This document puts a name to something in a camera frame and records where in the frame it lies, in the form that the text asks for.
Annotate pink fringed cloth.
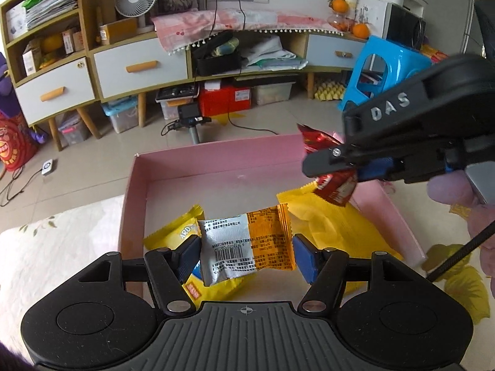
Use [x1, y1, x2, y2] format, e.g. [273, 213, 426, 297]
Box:
[151, 8, 351, 55]

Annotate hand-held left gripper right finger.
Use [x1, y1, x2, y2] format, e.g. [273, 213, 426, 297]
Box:
[292, 234, 420, 315]

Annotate yellow egg tray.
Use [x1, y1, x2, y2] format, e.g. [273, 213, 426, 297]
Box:
[315, 77, 347, 101]

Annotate blue-lidded storage box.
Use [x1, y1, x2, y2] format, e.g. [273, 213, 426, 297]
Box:
[102, 98, 140, 134]

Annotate low wooden cabinet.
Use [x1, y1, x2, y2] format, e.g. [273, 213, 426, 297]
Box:
[87, 27, 372, 128]

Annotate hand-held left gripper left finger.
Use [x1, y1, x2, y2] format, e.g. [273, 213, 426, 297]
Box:
[77, 235, 204, 315]

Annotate blue plastic stool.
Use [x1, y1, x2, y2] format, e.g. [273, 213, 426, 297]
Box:
[338, 36, 432, 113]

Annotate pile of folded cloths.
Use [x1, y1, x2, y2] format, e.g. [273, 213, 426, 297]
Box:
[243, 35, 308, 72]

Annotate black braided cable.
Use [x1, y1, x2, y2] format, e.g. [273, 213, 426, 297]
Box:
[425, 228, 495, 283]

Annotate wooden shelf cabinet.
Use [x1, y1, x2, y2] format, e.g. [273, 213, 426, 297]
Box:
[0, 0, 102, 151]

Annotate small grey cabinet drawer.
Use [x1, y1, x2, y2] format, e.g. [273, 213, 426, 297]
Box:
[305, 34, 368, 69]

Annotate stack of papers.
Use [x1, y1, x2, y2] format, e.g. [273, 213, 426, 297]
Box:
[25, 0, 80, 29]

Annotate person's right hand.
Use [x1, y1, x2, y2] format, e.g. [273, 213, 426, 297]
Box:
[427, 170, 495, 279]

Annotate large plain yellow chip bag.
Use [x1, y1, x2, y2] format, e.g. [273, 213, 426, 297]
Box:
[276, 183, 405, 294]

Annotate black bag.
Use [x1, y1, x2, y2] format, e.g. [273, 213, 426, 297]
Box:
[191, 33, 242, 78]

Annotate purple plush toy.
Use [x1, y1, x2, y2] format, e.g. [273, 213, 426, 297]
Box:
[0, 52, 16, 97]

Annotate action camera on tripod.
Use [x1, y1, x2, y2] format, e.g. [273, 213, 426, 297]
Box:
[166, 102, 211, 145]

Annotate red printed bag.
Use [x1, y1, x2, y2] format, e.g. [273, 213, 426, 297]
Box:
[0, 110, 39, 171]

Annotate brown cardboard box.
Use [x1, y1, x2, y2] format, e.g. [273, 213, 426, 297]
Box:
[98, 19, 138, 45]

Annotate clear storage box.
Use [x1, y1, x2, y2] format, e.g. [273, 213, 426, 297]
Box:
[56, 112, 91, 145]
[157, 87, 198, 120]
[251, 81, 295, 105]

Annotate pink cardboard box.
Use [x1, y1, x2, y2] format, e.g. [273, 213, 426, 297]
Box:
[118, 133, 428, 306]

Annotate orange and silver snack packet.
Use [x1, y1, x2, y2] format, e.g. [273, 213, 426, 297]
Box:
[197, 203, 296, 287]

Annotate small yellow snack packet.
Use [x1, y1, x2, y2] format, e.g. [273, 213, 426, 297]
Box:
[144, 205, 248, 302]

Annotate wide grey cabinet drawer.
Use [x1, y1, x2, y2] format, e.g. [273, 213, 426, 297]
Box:
[93, 39, 190, 99]

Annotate shelf cabinet drawer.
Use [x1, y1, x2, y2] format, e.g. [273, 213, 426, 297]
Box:
[15, 57, 95, 124]

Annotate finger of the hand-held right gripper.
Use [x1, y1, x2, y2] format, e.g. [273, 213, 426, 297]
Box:
[303, 145, 358, 178]
[358, 158, 407, 182]

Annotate dark red snack packet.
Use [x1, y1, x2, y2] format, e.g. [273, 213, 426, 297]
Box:
[297, 123, 358, 205]

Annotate red storage box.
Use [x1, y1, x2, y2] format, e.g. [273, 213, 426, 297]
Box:
[198, 85, 252, 117]

